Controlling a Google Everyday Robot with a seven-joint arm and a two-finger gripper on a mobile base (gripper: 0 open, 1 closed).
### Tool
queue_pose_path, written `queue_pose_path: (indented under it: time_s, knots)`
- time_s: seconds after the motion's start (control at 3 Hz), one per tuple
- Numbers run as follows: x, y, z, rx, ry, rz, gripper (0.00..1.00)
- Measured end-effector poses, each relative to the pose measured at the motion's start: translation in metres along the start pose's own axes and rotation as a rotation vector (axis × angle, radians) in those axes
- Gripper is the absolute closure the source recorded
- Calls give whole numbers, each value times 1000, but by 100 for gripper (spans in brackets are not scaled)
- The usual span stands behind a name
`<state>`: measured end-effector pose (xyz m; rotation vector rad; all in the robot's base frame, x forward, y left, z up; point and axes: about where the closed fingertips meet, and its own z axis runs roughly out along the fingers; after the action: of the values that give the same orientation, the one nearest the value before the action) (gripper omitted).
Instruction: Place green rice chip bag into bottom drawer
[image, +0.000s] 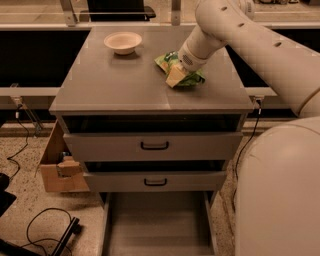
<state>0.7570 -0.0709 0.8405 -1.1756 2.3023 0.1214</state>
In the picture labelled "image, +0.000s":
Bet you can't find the top grey drawer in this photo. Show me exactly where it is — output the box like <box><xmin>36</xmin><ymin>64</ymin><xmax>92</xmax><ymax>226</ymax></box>
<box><xmin>64</xmin><ymin>132</ymin><xmax>243</xmax><ymax>162</ymax></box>

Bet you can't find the black stand leg left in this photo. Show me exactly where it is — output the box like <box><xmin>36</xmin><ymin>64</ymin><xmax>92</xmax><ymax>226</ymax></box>
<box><xmin>0</xmin><ymin>217</ymin><xmax>82</xmax><ymax>256</ymax></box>

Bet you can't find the brown cardboard box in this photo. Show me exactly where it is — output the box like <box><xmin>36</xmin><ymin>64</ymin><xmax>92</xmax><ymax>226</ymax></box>
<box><xmin>39</xmin><ymin>122</ymin><xmax>89</xmax><ymax>192</ymax></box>

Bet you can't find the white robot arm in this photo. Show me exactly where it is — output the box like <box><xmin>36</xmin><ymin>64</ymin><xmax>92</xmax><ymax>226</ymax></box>
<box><xmin>179</xmin><ymin>0</ymin><xmax>320</xmax><ymax>256</ymax></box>

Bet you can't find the metal railing frame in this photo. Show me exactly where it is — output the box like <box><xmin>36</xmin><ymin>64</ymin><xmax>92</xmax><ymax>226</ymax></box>
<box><xmin>0</xmin><ymin>0</ymin><xmax>320</xmax><ymax>138</ymax></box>

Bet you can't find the black office chair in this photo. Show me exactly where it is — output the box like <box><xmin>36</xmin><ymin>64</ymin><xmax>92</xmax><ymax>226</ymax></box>
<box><xmin>79</xmin><ymin>0</ymin><xmax>156</xmax><ymax>22</ymax></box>

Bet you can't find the grey drawer cabinet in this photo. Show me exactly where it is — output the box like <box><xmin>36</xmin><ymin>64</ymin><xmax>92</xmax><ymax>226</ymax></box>
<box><xmin>48</xmin><ymin>25</ymin><xmax>255</xmax><ymax>208</ymax></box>

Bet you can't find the white paper bowl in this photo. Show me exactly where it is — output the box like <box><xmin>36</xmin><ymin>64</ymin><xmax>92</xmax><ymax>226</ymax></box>
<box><xmin>104</xmin><ymin>32</ymin><xmax>142</xmax><ymax>55</ymax></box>

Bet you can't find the black object left edge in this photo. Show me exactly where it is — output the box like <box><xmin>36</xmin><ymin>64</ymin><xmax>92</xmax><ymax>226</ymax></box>
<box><xmin>0</xmin><ymin>173</ymin><xmax>16</xmax><ymax>217</ymax></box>

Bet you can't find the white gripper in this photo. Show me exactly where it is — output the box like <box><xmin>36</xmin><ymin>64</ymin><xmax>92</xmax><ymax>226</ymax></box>
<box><xmin>166</xmin><ymin>43</ymin><xmax>207</xmax><ymax>88</ymax></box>

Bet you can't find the bottom grey drawer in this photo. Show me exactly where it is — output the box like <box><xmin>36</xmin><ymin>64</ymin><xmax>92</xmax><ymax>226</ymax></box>
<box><xmin>99</xmin><ymin>192</ymin><xmax>218</xmax><ymax>256</ymax></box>

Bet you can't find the middle grey drawer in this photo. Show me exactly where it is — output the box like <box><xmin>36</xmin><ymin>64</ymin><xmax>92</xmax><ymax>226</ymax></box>
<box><xmin>84</xmin><ymin>171</ymin><xmax>226</xmax><ymax>192</ymax></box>

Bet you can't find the green rice chip bag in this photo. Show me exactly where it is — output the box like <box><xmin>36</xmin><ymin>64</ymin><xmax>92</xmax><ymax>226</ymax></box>
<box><xmin>154</xmin><ymin>51</ymin><xmax>205</xmax><ymax>87</ymax></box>

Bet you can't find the grey drawer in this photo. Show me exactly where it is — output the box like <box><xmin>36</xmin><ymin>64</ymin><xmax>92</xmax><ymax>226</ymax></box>
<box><xmin>64</xmin><ymin>132</ymin><xmax>243</xmax><ymax>162</ymax></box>
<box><xmin>84</xmin><ymin>171</ymin><xmax>226</xmax><ymax>192</ymax></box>
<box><xmin>99</xmin><ymin>192</ymin><xmax>218</xmax><ymax>256</ymax></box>

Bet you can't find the black looped floor cable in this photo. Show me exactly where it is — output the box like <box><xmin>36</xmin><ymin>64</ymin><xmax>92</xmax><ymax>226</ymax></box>
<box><xmin>20</xmin><ymin>207</ymin><xmax>74</xmax><ymax>256</ymax></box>

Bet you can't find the black cable left wall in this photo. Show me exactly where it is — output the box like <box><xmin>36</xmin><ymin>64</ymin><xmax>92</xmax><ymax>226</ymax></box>
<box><xmin>6</xmin><ymin>103</ymin><xmax>30</xmax><ymax>181</ymax></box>

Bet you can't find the black power cable right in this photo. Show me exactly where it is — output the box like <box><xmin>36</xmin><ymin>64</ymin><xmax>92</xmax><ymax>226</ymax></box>
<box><xmin>231</xmin><ymin>99</ymin><xmax>262</xmax><ymax>201</ymax></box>

